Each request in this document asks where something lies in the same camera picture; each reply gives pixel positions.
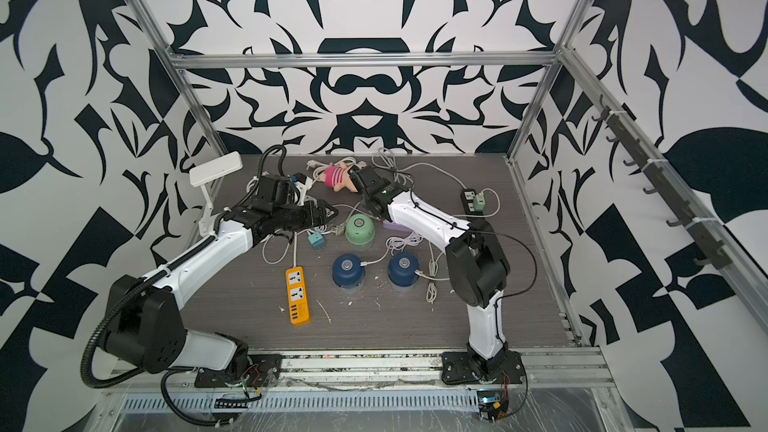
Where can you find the orange power strip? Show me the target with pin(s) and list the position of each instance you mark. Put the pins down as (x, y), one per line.
(298, 306)

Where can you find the plush doll pink shirt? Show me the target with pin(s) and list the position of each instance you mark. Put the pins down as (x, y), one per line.
(336, 176)

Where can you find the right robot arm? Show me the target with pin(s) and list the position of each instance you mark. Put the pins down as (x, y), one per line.
(477, 265)

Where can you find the green adapter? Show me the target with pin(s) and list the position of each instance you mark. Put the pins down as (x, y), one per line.
(479, 202)

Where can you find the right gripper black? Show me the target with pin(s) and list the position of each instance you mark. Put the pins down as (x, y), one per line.
(389, 183)

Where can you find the teal adapter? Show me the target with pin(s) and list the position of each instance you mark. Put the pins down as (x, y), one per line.
(317, 240)

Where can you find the white desk lamp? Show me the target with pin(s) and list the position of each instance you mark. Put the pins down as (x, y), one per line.
(204, 176)

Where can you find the purple power strip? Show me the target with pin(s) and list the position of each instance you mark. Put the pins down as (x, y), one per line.
(394, 227)

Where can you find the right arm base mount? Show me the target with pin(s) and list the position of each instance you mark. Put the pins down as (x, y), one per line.
(459, 368)

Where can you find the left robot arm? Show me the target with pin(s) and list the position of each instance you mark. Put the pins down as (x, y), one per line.
(142, 330)

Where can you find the black power strip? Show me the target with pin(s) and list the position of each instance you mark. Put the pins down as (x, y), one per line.
(468, 202)

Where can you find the wall hook rack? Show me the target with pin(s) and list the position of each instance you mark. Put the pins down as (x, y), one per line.
(664, 182)

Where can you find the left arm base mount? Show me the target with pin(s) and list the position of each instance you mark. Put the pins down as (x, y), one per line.
(253, 371)

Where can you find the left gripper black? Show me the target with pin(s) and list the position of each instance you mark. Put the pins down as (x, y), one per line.
(320, 213)

